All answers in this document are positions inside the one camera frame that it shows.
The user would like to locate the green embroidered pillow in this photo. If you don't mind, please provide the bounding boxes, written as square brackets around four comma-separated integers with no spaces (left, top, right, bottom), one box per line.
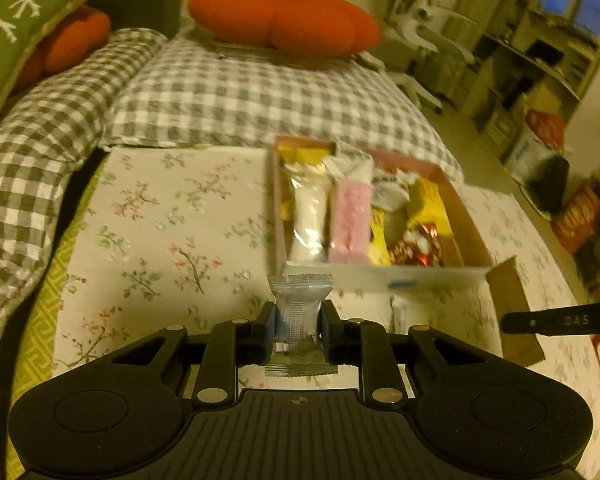
[0,0,117,142]

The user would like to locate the narrow yellow snack packet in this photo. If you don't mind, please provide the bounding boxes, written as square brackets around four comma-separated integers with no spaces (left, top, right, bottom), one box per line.
[369,206,392,267]

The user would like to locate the green patterned mat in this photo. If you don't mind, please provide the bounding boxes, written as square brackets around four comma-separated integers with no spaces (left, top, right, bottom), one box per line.
[0,160,112,480]

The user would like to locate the large orange plush cushion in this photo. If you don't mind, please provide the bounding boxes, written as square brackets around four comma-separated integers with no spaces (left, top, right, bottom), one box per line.
[187,0,382,57]

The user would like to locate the small yellow snack packet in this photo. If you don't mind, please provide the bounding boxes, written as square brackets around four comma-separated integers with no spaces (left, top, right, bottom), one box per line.
[279,146,332,167]

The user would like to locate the large yellow snack packet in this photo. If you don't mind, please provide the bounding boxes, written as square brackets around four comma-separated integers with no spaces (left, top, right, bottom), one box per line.
[406,176,454,239]

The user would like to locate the dark bag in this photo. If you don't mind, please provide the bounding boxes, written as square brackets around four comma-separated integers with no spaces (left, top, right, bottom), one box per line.
[526,154,572,217]

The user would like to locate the white red-pictured snack packet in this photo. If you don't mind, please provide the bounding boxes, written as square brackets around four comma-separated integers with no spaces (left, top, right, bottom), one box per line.
[371,169,422,212]

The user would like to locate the red plastic bag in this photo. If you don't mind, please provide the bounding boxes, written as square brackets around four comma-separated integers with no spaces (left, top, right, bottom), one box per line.
[524,109,567,147]

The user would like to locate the brown cardboard sheet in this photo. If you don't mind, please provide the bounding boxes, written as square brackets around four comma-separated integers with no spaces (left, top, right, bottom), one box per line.
[486,254,547,367]

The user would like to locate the pink snack packet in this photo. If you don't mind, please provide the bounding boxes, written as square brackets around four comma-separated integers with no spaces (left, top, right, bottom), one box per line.
[326,179,374,264]

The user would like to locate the cluttered storage shelf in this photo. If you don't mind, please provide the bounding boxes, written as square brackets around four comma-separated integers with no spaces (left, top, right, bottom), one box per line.
[450,0,600,162]

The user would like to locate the floral printed cloth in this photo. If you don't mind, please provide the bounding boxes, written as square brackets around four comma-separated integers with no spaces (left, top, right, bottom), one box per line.
[54,145,600,463]

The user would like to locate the glossy white snack packet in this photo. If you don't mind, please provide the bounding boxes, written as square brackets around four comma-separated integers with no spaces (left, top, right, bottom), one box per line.
[284,161,332,264]

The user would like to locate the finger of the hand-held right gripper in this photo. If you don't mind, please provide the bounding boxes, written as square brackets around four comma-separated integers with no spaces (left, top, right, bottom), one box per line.
[500,300,600,339]

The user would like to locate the orange printed bag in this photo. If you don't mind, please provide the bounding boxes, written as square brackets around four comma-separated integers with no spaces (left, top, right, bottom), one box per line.
[551,184,600,254]

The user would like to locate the plain white snack packet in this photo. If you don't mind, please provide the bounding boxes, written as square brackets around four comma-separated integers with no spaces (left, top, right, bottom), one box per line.
[329,151,377,182]

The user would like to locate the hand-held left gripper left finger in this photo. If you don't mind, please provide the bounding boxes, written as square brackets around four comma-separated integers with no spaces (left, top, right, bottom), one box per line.
[109,301,277,407]

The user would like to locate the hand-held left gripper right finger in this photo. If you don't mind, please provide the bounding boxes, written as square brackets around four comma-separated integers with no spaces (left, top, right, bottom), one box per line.
[317,301,492,407]

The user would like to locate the white blue-printed carton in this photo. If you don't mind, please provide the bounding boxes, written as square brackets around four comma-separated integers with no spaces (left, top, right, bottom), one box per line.
[501,126,544,184]

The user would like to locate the red foil snack packet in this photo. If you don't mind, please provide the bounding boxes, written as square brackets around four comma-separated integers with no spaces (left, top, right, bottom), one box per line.
[389,224,444,267]

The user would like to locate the white chair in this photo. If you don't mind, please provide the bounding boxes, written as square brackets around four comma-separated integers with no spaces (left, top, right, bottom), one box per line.
[379,0,477,112]

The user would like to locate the pink cardboard box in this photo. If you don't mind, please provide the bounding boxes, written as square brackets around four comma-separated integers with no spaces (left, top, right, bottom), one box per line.
[266,135,494,292]

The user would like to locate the grey checked pillow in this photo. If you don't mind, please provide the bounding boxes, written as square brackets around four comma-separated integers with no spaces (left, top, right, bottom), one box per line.
[102,37,464,182]

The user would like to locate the clear blue-edged snack packet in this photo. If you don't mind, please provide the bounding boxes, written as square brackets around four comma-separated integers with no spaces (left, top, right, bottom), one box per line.
[264,271,339,379]

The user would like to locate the small orange plush cushion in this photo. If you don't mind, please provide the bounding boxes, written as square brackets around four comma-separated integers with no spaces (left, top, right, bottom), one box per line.
[14,6,113,87]

